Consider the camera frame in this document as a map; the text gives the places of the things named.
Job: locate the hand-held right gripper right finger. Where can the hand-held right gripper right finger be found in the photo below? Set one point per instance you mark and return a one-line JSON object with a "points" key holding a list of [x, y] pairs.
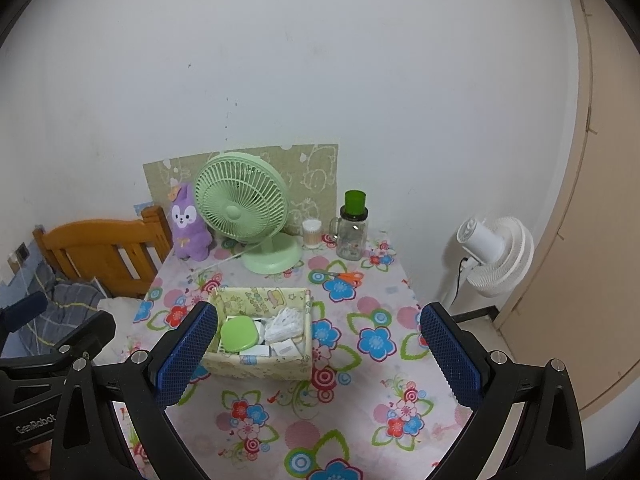
{"points": [[450, 355]]}

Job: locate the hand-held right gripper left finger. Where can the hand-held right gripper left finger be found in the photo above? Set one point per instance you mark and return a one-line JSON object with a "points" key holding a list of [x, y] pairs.
{"points": [[182, 355]]}

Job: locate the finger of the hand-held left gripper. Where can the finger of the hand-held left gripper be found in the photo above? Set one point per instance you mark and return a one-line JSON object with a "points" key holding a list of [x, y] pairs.
{"points": [[90, 332], [22, 310]]}

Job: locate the green round case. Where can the green round case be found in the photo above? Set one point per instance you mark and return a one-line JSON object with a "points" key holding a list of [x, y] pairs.
{"points": [[239, 334]]}

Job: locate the printed fabric storage box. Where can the printed fabric storage box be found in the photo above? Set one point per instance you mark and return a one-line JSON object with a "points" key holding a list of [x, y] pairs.
{"points": [[255, 367]]}

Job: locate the white bundle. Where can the white bundle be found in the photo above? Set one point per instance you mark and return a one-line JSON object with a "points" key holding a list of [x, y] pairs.
{"points": [[282, 325]]}

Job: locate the grey plaid blanket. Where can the grey plaid blanket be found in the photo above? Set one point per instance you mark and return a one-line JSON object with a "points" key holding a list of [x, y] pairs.
{"points": [[70, 300]]}

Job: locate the white cloth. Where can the white cloth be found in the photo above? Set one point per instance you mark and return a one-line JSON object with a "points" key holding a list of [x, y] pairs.
{"points": [[120, 305]]}

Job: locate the white circulation fan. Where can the white circulation fan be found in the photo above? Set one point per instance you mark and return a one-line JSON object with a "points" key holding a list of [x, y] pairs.
{"points": [[500, 255]]}

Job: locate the purple plush toy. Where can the purple plush toy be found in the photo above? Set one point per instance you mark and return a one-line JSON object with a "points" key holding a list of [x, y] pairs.
{"points": [[187, 235]]}

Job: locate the glass jar mug green lid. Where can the glass jar mug green lid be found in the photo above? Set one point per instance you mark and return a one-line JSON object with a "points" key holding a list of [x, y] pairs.
{"points": [[350, 240]]}

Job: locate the green desk fan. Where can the green desk fan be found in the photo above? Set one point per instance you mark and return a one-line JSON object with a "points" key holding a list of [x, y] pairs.
{"points": [[235, 210]]}

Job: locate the cotton swab container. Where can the cotton swab container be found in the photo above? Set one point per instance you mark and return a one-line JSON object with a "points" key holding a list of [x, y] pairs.
{"points": [[311, 237]]}

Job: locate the beige door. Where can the beige door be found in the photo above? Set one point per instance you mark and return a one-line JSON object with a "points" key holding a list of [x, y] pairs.
{"points": [[590, 210]]}

